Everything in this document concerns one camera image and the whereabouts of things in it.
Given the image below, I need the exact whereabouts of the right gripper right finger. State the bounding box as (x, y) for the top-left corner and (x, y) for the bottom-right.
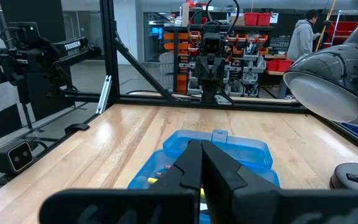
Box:
(201, 139), (281, 224)

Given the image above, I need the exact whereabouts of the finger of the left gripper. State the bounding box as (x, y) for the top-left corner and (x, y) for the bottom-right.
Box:
(211, 57), (219, 78)
(203, 57), (212, 78)

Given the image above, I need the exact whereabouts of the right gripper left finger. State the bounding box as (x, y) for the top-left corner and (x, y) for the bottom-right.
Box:
(149, 139), (203, 191)

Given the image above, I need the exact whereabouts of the blue plastic supply box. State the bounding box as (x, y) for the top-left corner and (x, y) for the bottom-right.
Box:
(127, 129), (281, 224)

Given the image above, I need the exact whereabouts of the cardboard box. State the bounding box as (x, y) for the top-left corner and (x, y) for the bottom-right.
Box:
(227, 15), (246, 27)

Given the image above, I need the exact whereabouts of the shelf with orange bins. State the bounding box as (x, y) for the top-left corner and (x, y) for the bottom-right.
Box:
(162, 24), (275, 96)

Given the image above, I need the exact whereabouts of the red storage bin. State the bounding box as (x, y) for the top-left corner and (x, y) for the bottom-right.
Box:
(257, 12), (272, 27)
(244, 12), (259, 27)
(265, 58), (294, 73)
(326, 21), (358, 47)

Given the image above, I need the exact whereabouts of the lit blue monitor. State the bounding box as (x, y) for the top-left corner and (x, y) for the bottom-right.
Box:
(149, 26), (164, 40)

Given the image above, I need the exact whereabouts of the person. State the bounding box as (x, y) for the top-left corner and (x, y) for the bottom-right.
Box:
(287, 9), (323, 62)

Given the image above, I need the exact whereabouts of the silver aluminium extrusion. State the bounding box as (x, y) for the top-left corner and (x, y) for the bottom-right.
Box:
(95, 75), (112, 115)

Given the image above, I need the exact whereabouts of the black table clamp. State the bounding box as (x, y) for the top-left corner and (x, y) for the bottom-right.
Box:
(64, 123), (91, 135)

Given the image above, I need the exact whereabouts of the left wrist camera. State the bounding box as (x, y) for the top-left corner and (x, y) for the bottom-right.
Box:
(201, 30), (223, 56)

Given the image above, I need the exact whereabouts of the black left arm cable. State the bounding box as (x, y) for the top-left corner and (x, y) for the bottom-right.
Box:
(186, 0), (241, 40)

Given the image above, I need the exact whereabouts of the black aluminium table frame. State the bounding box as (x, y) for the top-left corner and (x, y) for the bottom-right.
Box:
(0, 0), (358, 200)

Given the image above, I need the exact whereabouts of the yellow broom handle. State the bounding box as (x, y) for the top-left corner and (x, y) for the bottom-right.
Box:
(314, 0), (337, 53)

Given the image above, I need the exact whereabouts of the black table-level camera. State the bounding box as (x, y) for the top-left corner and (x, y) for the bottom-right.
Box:
(0, 139), (36, 175)

